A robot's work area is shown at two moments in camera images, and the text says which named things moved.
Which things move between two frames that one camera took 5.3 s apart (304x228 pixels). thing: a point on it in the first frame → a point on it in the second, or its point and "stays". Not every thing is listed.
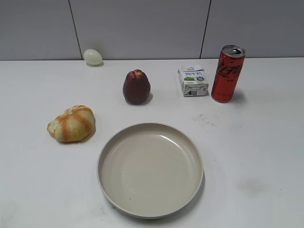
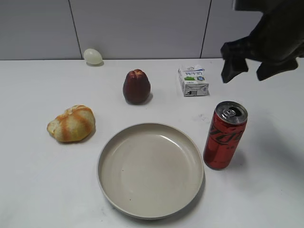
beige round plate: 150,170 stays
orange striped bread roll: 77,123 stays
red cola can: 227,73 → 228,124
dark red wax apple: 136,88 stays
